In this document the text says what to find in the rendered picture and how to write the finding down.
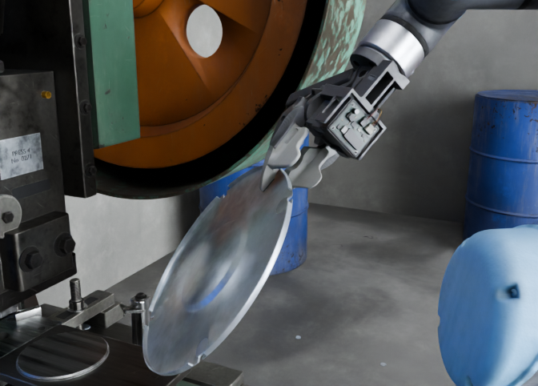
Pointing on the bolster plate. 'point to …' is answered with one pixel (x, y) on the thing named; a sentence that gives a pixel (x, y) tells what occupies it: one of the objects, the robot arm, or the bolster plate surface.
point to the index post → (140, 317)
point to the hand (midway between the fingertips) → (269, 184)
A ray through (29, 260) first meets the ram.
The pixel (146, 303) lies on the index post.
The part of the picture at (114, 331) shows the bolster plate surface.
